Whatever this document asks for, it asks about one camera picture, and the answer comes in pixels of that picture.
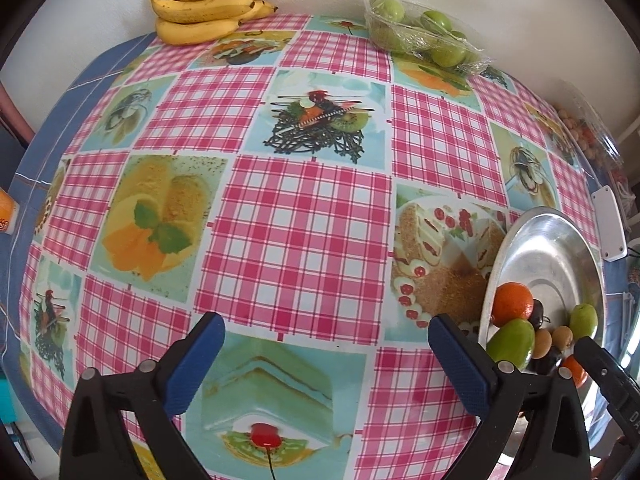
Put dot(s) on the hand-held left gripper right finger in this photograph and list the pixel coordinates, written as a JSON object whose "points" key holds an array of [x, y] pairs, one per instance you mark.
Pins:
{"points": [[457, 360]]}

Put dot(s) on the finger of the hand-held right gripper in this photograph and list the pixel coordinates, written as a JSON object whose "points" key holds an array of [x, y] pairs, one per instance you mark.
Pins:
{"points": [[597, 367]]}

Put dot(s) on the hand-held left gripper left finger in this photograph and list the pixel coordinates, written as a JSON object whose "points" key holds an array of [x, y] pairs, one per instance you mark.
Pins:
{"points": [[200, 360]]}

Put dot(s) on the orange tangerine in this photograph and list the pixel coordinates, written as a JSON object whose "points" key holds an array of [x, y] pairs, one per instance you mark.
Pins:
{"points": [[512, 302], [575, 371]]}

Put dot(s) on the brown longan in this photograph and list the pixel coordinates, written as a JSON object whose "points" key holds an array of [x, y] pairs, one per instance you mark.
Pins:
{"points": [[542, 342], [562, 337]]}

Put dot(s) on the small green jujube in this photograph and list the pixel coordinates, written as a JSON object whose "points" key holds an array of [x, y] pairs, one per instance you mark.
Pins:
{"points": [[584, 321]]}

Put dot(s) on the dark cherry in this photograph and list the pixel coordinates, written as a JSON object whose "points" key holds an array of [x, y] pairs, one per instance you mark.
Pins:
{"points": [[538, 312], [547, 361]]}

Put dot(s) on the large green jujube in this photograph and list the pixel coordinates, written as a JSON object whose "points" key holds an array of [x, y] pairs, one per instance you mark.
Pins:
{"points": [[510, 342]]}

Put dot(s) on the round metal plate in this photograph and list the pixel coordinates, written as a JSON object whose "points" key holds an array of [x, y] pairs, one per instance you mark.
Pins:
{"points": [[545, 260]]}

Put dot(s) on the white plastic device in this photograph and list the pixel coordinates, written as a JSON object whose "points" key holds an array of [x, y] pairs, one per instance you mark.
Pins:
{"points": [[610, 225]]}

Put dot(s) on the pink checked printed tablecloth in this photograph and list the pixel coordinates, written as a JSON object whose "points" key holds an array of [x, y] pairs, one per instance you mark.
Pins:
{"points": [[300, 240]]}

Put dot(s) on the clear plastic clamshell box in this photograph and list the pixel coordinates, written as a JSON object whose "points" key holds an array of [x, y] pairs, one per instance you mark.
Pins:
{"points": [[607, 135]]}

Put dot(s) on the pile of boxed longans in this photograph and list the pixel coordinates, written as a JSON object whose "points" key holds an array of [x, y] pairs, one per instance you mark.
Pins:
{"points": [[580, 132]]}

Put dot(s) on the orange lidded cup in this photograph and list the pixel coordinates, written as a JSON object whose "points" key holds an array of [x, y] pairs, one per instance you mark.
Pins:
{"points": [[7, 210]]}

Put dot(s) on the dark grey board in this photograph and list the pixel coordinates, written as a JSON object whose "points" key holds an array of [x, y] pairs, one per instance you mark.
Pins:
{"points": [[10, 160]]}

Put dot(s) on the clear plastic tray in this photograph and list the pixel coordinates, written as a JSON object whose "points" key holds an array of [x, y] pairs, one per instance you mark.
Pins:
{"points": [[475, 62]]}

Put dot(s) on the pink board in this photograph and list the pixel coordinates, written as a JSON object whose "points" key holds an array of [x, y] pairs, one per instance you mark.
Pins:
{"points": [[12, 115]]}

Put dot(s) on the pile of packed green jujubes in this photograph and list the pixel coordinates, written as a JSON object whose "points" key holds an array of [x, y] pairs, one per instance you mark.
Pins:
{"points": [[425, 35]]}

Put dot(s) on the yellow banana bunch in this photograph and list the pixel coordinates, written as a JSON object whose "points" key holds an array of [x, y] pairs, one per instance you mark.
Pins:
{"points": [[200, 10]]}

